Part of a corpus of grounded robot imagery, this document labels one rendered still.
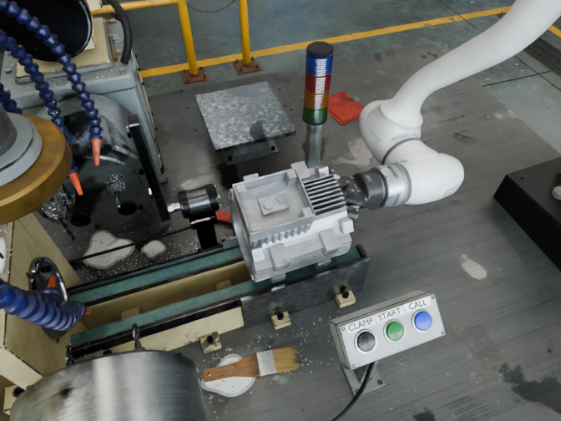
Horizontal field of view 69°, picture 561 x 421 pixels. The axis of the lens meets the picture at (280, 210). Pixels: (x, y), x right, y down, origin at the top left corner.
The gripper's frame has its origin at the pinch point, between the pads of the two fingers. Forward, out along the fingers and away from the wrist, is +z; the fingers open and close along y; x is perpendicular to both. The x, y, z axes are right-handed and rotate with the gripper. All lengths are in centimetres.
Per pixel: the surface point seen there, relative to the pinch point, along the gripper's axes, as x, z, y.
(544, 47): 69, -297, -172
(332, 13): 87, -163, -282
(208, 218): 11.2, 12.8, -9.5
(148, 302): 26.4, 28.3, -1.4
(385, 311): -2.0, -6.6, 27.0
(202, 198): 5.4, 13.8, -10.3
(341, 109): 21, -45, -56
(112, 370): -4.3, 32.9, 25.2
